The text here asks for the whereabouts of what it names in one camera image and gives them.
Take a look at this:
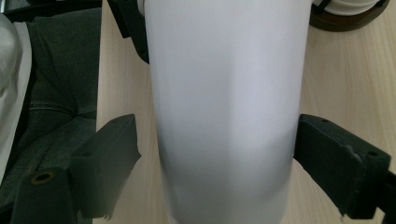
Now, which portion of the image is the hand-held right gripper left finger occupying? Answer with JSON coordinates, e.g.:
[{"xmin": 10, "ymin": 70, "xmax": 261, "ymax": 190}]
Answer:
[{"xmin": 69, "ymin": 113, "xmax": 142, "ymax": 219}]

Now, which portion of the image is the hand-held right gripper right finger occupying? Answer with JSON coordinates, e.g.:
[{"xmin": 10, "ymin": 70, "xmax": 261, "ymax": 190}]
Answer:
[{"xmin": 293, "ymin": 113, "xmax": 392, "ymax": 220}]

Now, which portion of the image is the white cup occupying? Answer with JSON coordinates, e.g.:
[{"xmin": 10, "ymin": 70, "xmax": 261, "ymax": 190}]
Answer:
[{"xmin": 136, "ymin": 0, "xmax": 313, "ymax": 224}]

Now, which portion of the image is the white cloth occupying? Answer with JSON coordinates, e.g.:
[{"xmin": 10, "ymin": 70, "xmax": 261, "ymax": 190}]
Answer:
[{"xmin": 0, "ymin": 13, "xmax": 33, "ymax": 185}]

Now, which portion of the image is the dark round wooden coaster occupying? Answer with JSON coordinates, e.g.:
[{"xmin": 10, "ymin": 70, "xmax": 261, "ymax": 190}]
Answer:
[{"xmin": 309, "ymin": 0, "xmax": 390, "ymax": 33}]

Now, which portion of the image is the white round dish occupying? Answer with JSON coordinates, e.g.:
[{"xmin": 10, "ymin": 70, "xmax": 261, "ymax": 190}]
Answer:
[{"xmin": 312, "ymin": 0, "xmax": 381, "ymax": 17}]

